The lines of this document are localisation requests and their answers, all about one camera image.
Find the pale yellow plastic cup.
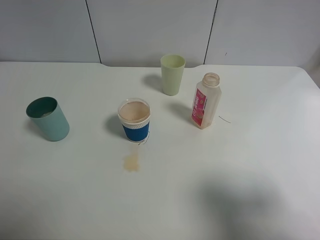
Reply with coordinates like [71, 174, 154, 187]
[160, 54, 186, 96]

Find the clear cup with blue sleeve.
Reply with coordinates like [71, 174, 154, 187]
[117, 98, 151, 143]

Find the plastic bottle with pink label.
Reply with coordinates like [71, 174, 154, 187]
[191, 72, 222, 129]

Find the teal plastic cup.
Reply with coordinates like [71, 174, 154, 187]
[26, 96, 70, 142]

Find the curly black thread on table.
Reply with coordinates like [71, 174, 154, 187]
[138, 132, 150, 146]

